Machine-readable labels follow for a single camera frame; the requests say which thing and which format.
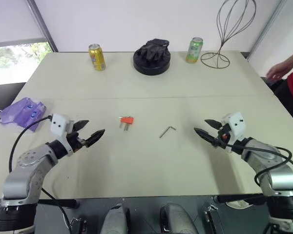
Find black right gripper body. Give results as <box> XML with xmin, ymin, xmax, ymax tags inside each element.
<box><xmin>212</xmin><ymin>123</ymin><xmax>232</xmax><ymax>152</ymax></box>

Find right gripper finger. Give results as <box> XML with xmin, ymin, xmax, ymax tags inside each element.
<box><xmin>193</xmin><ymin>127</ymin><xmax>217</xmax><ymax>147</ymax></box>
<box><xmin>204</xmin><ymin>118</ymin><xmax>222</xmax><ymax>130</ymax></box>

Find black metal latch bracket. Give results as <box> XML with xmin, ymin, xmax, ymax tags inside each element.
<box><xmin>201</xmin><ymin>204</ymin><xmax>226</xmax><ymax>234</ymax></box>
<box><xmin>69</xmin><ymin>217</ymin><xmax>88</xmax><ymax>234</ymax></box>

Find dark wire hat stand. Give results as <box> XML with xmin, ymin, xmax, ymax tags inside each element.
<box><xmin>200</xmin><ymin>0</ymin><xmax>257</xmax><ymax>70</ymax></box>

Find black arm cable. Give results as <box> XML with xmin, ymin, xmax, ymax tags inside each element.
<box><xmin>8</xmin><ymin>116</ymin><xmax>52</xmax><ymax>174</ymax></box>
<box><xmin>224</xmin><ymin>143</ymin><xmax>293</xmax><ymax>193</ymax></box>

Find black table frame bar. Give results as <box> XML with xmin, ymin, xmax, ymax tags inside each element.
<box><xmin>37</xmin><ymin>198</ymin><xmax>79</xmax><ymax>209</ymax></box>
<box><xmin>216</xmin><ymin>193</ymin><xmax>268</xmax><ymax>205</ymax></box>

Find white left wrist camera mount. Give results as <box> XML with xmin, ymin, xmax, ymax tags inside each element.
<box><xmin>50</xmin><ymin>113</ymin><xmax>74</xmax><ymax>157</ymax></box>

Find black round base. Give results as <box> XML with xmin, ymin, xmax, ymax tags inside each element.
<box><xmin>132</xmin><ymin>47</ymin><xmax>172</xmax><ymax>77</ymax></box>

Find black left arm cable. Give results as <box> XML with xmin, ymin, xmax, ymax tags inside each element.
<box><xmin>8</xmin><ymin>116</ymin><xmax>52</xmax><ymax>174</ymax></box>

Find bystander dark trousers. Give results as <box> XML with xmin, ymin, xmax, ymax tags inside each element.
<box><xmin>273</xmin><ymin>79</ymin><xmax>293</xmax><ymax>129</ymax></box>

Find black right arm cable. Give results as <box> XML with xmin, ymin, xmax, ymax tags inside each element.
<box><xmin>224</xmin><ymin>143</ymin><xmax>293</xmax><ymax>193</ymax></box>

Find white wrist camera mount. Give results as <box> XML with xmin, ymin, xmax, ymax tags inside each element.
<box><xmin>221</xmin><ymin>111</ymin><xmax>246</xmax><ymax>153</ymax></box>
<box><xmin>50</xmin><ymin>113</ymin><xmax>74</xmax><ymax>157</ymax></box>

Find purple plastic bag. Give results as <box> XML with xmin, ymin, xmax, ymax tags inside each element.
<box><xmin>0</xmin><ymin>97</ymin><xmax>48</xmax><ymax>134</ymax></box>

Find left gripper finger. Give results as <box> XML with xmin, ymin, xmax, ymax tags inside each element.
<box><xmin>74</xmin><ymin>119</ymin><xmax>90</xmax><ymax>133</ymax></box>
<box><xmin>84</xmin><ymin>129</ymin><xmax>105</xmax><ymax>148</ymax></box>

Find crumpled black cloth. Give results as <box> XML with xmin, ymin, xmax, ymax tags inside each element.
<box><xmin>137</xmin><ymin>38</ymin><xmax>170</xmax><ymax>66</ymax></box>

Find thin black hanging cable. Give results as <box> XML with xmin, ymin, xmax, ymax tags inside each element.
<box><xmin>41</xmin><ymin>187</ymin><xmax>74</xmax><ymax>234</ymax></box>

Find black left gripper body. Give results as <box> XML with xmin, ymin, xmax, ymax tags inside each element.
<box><xmin>65</xmin><ymin>121</ymin><xmax>88</xmax><ymax>153</ymax></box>

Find bystander bare hand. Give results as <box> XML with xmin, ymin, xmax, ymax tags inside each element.
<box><xmin>267</xmin><ymin>60</ymin><xmax>293</xmax><ymax>80</ymax></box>

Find green drink can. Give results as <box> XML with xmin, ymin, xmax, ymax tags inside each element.
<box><xmin>185</xmin><ymin>37</ymin><xmax>204</xmax><ymax>65</ymax></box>

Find dark window frame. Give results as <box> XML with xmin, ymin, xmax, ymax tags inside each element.
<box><xmin>26</xmin><ymin>0</ymin><xmax>60</xmax><ymax>53</ymax></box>

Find white roller blind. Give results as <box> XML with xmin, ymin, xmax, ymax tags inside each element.
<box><xmin>0</xmin><ymin>0</ymin><xmax>46</xmax><ymax>48</ymax></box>

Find yellow drink can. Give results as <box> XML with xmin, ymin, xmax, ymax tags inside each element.
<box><xmin>88</xmin><ymin>43</ymin><xmax>106</xmax><ymax>72</ymax></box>

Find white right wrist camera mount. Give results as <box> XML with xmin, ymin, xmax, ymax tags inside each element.
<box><xmin>221</xmin><ymin>111</ymin><xmax>246</xmax><ymax>153</ymax></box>

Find grey rounded robot leg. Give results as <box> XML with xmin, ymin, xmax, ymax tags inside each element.
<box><xmin>104</xmin><ymin>203</ymin><xmax>130</xmax><ymax>234</ymax></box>
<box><xmin>159</xmin><ymin>202</ymin><xmax>196</xmax><ymax>234</ymax></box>

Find metal hex key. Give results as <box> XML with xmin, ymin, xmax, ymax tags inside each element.
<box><xmin>159</xmin><ymin>125</ymin><xmax>176</xmax><ymax>139</ymax></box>

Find red block with metal pins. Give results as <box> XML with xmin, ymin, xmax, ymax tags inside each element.
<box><xmin>119</xmin><ymin>116</ymin><xmax>135</xmax><ymax>127</ymax></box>

